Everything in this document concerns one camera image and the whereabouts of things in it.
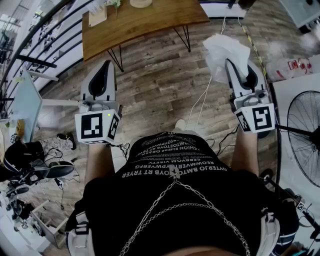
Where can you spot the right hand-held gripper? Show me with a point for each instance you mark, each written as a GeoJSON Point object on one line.
{"type": "Point", "coordinates": [261, 117]}

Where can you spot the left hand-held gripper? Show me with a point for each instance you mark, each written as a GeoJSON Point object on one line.
{"type": "Point", "coordinates": [92, 125]}

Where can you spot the white plastic bag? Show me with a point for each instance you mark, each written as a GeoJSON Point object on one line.
{"type": "Point", "coordinates": [225, 47]}

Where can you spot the person's right forearm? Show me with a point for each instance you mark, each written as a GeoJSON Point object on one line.
{"type": "Point", "coordinates": [246, 150]}

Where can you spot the person's left forearm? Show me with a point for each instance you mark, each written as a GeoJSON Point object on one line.
{"type": "Point", "coordinates": [100, 162]}

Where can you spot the clear plastic bag red print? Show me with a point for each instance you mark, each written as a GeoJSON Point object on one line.
{"type": "Point", "coordinates": [285, 70]}

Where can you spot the white flat panel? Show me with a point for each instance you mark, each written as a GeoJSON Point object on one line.
{"type": "Point", "coordinates": [282, 100]}

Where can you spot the brown wooden table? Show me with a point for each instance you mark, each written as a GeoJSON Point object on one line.
{"type": "Point", "coordinates": [140, 27]}

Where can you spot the white glass-top desk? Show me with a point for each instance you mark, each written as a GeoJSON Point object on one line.
{"type": "Point", "coordinates": [26, 107]}

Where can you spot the person's white shoe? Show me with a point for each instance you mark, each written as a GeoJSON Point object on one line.
{"type": "Point", "coordinates": [180, 124]}

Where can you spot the small green plant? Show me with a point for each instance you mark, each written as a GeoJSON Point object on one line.
{"type": "Point", "coordinates": [113, 3]}

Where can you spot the white cabinet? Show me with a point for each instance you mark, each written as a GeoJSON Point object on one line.
{"type": "Point", "coordinates": [300, 12]}

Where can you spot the black floor fan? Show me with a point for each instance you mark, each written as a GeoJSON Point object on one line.
{"type": "Point", "coordinates": [315, 142]}

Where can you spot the round beige container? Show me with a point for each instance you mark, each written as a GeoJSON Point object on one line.
{"type": "Point", "coordinates": [141, 3]}

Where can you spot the black round stool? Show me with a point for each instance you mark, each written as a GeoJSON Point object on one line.
{"type": "Point", "coordinates": [61, 168]}

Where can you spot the black printed shirt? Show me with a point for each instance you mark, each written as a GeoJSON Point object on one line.
{"type": "Point", "coordinates": [200, 225]}

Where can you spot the white storage box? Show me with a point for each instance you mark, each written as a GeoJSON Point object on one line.
{"type": "Point", "coordinates": [47, 230]}

